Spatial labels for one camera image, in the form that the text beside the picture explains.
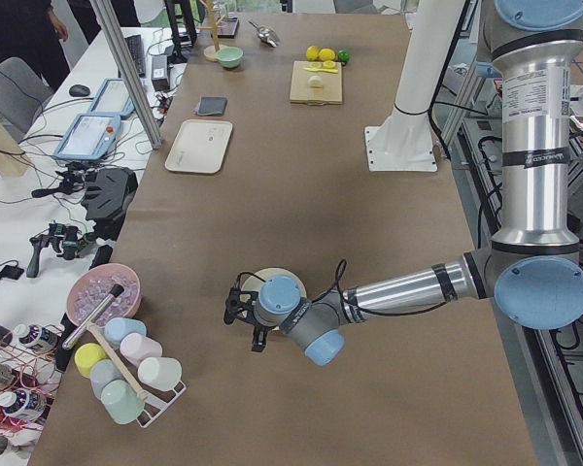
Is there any white plastic cup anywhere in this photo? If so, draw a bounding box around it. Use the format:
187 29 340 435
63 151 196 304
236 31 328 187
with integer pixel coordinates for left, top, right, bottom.
138 357 183 391

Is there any pink bowl with ice cubes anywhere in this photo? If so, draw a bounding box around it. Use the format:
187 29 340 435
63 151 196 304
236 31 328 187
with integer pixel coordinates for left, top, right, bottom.
66 263 142 326

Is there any mint green plastic cup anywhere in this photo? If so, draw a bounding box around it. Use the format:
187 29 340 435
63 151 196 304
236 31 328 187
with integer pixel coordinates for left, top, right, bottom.
100 380 145 424

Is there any whole yellow lemon near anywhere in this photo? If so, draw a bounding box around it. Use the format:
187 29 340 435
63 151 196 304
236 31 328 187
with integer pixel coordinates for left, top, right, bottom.
305 46 321 61

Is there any black keyboard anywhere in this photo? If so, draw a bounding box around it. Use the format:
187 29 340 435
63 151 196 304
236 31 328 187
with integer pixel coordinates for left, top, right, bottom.
124 34 147 78

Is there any white wire cup rack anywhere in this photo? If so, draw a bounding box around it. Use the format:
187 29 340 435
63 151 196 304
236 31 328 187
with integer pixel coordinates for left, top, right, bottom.
136 381 188 428

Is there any yellow plastic knife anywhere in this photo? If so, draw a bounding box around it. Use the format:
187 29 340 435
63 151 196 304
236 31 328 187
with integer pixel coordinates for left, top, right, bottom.
303 67 339 74

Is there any cream rectangular tray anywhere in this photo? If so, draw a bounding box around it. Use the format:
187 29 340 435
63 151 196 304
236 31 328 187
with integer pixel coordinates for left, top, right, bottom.
164 119 233 175

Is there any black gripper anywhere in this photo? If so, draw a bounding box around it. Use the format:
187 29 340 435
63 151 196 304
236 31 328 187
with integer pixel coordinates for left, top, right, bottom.
251 323 272 352

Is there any blue teach pendant far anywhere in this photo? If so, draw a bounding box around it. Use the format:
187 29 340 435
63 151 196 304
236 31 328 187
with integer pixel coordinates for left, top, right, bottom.
88 78 135 119

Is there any black plastic housing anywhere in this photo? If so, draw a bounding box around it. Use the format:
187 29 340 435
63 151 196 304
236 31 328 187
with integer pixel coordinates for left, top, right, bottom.
81 167 138 241

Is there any black power adapter box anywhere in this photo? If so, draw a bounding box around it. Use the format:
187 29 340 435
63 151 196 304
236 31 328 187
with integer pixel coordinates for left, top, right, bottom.
150 54 170 91

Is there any blue teach pendant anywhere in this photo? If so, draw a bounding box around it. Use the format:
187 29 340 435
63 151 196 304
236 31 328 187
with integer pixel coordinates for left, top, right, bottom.
53 113 121 161
88 78 135 119

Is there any wooden cutting board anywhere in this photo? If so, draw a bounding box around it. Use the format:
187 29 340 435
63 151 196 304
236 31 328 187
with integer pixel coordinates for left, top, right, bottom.
290 60 343 105

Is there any grey folded cloth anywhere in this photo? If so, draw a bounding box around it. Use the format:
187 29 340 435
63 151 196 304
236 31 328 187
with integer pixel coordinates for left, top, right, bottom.
194 96 227 117

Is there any wooden mug tree stand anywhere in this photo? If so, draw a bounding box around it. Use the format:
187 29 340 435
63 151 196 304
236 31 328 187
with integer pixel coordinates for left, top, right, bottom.
199 0 227 62

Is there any whole yellow lemon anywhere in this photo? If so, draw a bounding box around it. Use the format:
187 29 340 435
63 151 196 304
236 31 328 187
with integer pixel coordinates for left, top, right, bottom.
305 46 321 61
318 48 337 62

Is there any grey plastic cup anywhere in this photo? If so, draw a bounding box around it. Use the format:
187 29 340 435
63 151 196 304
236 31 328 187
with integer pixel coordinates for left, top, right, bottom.
89 359 123 400

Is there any green lime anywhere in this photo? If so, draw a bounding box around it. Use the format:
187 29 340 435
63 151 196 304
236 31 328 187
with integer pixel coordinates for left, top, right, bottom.
337 50 351 66

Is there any blue teach pendant near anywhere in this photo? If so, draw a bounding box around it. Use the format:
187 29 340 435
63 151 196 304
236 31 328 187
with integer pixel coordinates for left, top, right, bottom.
53 113 121 161

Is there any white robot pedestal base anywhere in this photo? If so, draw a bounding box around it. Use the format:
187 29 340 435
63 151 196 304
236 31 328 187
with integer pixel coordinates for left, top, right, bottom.
365 0 466 172

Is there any pink plastic cup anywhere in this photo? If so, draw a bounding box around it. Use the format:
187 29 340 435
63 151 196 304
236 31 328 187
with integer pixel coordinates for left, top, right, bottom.
120 332 162 366

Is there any grey office chair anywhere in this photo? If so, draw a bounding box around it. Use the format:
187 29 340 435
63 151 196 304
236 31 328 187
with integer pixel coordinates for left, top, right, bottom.
0 57 54 134

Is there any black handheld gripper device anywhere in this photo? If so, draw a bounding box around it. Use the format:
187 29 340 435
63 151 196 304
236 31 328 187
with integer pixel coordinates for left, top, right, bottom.
26 222 97 278

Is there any aluminium frame post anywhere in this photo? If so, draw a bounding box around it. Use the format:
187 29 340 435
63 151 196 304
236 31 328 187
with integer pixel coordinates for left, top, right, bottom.
90 0 162 150

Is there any metal muddler black tip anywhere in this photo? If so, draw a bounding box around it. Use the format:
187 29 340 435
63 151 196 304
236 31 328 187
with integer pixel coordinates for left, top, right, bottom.
61 283 124 350

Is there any person in black clothes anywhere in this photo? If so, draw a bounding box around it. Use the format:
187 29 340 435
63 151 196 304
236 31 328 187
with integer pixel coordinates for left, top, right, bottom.
0 1 70 90

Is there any mint green bowl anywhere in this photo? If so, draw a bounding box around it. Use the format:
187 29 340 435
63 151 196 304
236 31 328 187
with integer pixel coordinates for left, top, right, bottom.
216 47 244 69

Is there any blue plastic cup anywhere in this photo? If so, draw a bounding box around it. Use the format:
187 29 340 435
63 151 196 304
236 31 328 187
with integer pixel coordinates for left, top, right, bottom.
104 317 147 349

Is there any yellow plastic cup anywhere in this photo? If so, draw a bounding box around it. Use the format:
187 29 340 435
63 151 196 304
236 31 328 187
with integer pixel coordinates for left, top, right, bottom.
74 343 108 379

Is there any cream round plate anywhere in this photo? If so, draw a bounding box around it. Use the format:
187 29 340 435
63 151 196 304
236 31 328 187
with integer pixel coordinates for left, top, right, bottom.
240 268 307 327

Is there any whole yellow lemon far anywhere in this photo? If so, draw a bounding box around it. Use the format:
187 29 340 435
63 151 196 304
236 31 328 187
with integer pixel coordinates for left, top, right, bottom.
318 48 337 62

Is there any metal scoop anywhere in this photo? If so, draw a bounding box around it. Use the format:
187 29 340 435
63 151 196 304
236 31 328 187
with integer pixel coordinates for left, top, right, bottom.
249 20 280 48

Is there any black computer mouse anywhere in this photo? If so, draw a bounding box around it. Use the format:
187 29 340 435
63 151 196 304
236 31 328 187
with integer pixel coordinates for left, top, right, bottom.
68 84 90 97

